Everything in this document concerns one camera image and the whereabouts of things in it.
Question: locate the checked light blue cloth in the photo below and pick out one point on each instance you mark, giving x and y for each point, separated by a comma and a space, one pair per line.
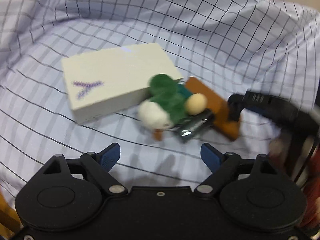
75, 17

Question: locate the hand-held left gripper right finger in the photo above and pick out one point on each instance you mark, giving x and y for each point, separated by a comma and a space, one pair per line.
211, 156

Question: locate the dark grey tube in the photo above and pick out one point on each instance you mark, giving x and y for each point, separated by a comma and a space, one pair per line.
196, 126

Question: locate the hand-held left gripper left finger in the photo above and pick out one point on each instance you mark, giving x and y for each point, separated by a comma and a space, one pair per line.
110, 156

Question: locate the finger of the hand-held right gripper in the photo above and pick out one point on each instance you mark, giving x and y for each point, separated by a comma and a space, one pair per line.
257, 111

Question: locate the green and white plush duck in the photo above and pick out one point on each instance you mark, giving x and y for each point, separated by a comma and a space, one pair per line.
162, 100

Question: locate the brown leather case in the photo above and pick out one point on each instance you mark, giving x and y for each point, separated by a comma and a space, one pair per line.
225, 115

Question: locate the beige wooden ball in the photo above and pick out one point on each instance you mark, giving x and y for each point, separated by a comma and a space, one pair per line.
197, 103

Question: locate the white cardboard box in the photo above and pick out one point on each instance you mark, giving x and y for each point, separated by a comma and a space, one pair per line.
112, 80

